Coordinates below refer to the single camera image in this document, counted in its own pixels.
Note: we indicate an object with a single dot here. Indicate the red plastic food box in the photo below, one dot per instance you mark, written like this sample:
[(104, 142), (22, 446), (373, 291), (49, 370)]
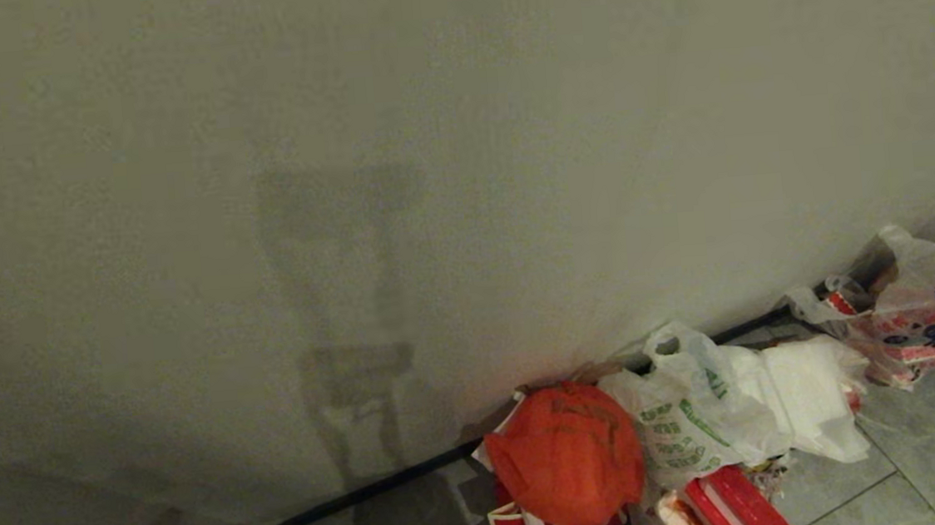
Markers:
[(733, 509)]

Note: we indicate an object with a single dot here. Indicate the white bag with green print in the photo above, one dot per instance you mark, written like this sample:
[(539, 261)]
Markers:
[(684, 421)]

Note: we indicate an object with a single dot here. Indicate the red and white can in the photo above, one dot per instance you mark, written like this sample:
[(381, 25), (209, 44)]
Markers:
[(839, 300)]

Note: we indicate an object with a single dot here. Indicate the orange plastic bag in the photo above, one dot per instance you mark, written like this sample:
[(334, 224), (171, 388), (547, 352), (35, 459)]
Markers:
[(566, 455)]

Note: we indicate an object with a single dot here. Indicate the plain white plastic bag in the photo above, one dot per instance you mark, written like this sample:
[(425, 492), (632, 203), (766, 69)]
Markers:
[(812, 394)]

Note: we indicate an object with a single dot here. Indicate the clear bag with red-blue print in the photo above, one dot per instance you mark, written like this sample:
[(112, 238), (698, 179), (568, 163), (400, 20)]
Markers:
[(922, 318)]

